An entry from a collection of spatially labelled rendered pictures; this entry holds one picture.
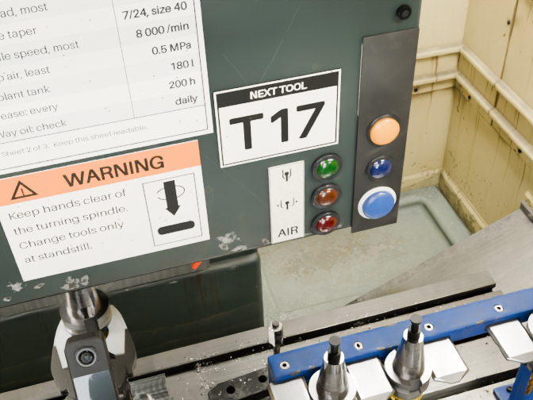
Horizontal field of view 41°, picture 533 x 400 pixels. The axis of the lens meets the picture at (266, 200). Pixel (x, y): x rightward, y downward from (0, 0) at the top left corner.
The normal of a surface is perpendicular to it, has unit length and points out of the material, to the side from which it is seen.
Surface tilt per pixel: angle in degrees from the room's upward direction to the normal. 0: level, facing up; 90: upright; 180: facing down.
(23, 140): 90
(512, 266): 24
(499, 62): 90
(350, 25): 90
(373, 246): 0
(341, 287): 0
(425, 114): 90
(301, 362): 0
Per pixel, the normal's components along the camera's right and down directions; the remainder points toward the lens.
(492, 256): -0.43, -0.59
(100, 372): 0.20, 0.17
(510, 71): -0.96, 0.21
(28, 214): 0.28, 0.63
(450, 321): -0.04, -0.75
